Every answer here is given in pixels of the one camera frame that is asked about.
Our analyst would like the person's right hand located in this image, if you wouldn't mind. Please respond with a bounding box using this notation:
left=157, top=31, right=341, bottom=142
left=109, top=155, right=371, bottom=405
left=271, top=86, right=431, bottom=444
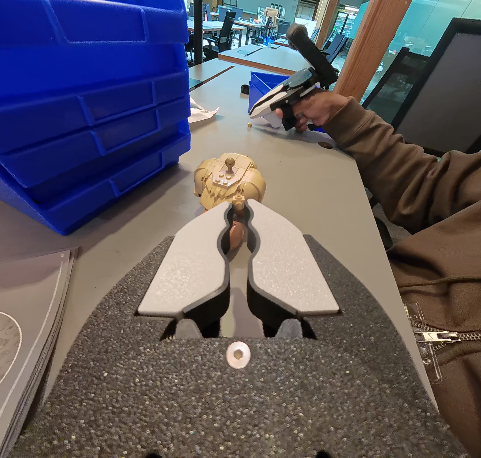
left=275, top=89, right=350, bottom=133

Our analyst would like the small blue plastic bin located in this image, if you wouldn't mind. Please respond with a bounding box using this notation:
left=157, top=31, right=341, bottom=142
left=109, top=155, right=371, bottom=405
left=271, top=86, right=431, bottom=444
left=248, top=71, right=324, bottom=133

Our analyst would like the group of black office chairs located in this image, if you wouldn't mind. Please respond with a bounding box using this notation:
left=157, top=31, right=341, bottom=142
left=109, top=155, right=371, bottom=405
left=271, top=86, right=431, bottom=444
left=203, top=4, right=348, bottom=64

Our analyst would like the wood-edged grey table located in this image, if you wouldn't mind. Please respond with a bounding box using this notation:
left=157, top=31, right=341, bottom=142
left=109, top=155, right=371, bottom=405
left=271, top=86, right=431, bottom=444
left=218, top=44, right=312, bottom=76

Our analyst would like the wooden pillar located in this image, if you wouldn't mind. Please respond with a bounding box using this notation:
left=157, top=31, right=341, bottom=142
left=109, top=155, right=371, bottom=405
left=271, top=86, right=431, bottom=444
left=332, top=0, right=423, bottom=102

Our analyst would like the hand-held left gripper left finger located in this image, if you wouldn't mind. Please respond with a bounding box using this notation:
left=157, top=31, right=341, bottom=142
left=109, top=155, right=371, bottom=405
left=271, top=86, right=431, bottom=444
left=136, top=201, right=231, bottom=327

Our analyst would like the person's right forearm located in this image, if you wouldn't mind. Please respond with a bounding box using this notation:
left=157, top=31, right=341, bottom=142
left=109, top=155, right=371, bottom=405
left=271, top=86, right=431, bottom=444
left=323, top=97, right=481, bottom=235

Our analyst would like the stack of blue plastic bins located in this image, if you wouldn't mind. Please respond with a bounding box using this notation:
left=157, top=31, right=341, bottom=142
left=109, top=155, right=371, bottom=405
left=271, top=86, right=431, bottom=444
left=0, top=0, right=192, bottom=236

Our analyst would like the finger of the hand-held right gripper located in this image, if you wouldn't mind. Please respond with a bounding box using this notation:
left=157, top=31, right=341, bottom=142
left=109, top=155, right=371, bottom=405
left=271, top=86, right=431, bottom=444
left=262, top=82, right=298, bottom=106
left=249, top=84, right=315, bottom=121

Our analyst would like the grey instruction booklet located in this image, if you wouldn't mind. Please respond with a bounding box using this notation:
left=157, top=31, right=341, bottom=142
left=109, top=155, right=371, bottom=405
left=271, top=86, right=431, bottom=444
left=0, top=246, right=79, bottom=455

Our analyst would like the grey desk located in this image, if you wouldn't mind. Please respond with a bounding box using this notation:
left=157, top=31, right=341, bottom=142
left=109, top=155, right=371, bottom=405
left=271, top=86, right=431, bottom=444
left=0, top=54, right=439, bottom=413

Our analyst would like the tan brick model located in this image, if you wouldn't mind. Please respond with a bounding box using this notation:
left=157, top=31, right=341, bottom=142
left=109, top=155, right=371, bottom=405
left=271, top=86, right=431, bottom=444
left=193, top=153, right=267, bottom=212

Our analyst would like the black framed grey board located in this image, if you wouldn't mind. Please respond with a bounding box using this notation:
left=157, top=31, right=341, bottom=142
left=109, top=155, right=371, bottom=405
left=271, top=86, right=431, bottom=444
left=391, top=17, right=481, bottom=154

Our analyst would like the black metal pole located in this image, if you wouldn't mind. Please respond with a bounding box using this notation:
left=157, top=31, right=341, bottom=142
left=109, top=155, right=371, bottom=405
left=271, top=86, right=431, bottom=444
left=193, top=0, right=203, bottom=65

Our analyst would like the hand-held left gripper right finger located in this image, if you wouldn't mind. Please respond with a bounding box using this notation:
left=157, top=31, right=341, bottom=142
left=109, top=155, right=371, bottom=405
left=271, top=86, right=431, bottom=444
left=246, top=199, right=340, bottom=325

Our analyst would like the black mesh office chair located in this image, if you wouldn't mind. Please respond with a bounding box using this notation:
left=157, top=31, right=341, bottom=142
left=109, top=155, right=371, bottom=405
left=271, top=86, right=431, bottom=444
left=362, top=47, right=429, bottom=125

